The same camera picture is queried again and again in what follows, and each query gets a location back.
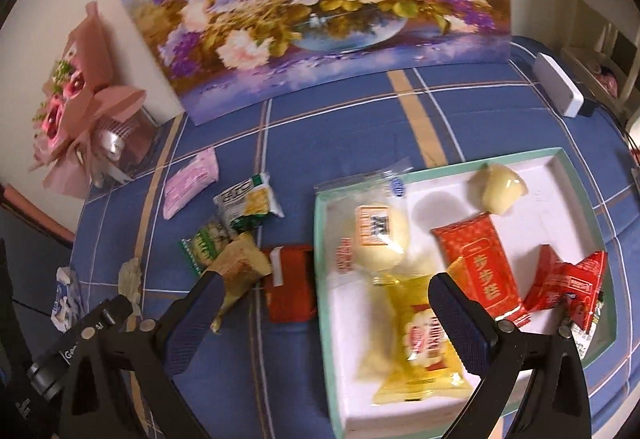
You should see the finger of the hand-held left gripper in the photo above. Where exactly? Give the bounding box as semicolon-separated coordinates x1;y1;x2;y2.
80;295;135;340

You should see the pink snack packet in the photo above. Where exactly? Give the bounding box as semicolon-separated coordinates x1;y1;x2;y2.
162;146;220;220

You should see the yellow snack packet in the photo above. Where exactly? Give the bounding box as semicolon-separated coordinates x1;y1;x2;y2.
355;276;481;405

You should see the red packet with white strip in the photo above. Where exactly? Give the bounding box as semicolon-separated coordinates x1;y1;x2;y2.
262;244;317;324

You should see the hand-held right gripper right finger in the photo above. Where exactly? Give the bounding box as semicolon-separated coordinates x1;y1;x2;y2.
427;273;601;439

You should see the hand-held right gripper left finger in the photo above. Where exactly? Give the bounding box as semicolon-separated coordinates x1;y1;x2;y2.
59;270;227;439

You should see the small red snack packet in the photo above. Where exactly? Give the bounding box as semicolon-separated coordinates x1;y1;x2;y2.
522;244;609;332

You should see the pink flower bouquet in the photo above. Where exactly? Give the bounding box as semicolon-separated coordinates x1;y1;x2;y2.
27;1;163;200

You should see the white power adapter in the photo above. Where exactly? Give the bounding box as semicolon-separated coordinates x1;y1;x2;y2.
532;52;585;117

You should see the teal shallow box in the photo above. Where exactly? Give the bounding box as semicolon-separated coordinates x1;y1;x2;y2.
313;147;617;439

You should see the pale snack wrapper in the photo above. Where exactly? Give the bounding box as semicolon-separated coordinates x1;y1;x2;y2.
117;257;146;305

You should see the blue white tissue pack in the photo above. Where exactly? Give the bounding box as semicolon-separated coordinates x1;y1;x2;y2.
51;266;83;332

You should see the white bun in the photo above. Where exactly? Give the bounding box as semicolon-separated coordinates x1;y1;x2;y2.
315;158;436;290

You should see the blue plaid tablecloth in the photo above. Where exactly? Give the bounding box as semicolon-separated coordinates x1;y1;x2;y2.
70;35;640;439

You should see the white and green snack packet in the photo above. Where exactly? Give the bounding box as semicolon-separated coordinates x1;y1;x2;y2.
213;172;285;232

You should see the orange yellow cracker packet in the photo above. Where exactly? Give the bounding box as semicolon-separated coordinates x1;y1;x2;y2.
200;231;273;332

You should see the red gold-print packet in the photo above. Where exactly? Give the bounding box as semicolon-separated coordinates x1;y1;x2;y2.
430;212;532;325

